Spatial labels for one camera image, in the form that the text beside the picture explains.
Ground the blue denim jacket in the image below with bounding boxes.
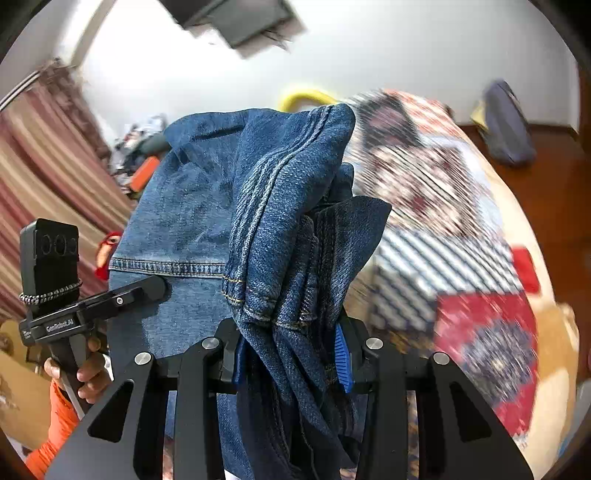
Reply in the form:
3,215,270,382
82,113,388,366
107,104,391,479

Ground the orange sleeve forearm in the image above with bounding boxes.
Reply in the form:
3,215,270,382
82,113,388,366
25,381,79,479

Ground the small wall monitor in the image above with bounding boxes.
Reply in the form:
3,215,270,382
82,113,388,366
160,0,294,48

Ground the patchwork bed cover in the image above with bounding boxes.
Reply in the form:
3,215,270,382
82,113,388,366
346,90,579,469

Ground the striped red curtain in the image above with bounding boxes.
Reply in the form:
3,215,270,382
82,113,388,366
0,60,134,320

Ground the red plush toy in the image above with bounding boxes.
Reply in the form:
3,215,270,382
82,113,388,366
94,231,122,281

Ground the person left hand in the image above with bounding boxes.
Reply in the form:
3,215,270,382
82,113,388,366
44,336,112,404

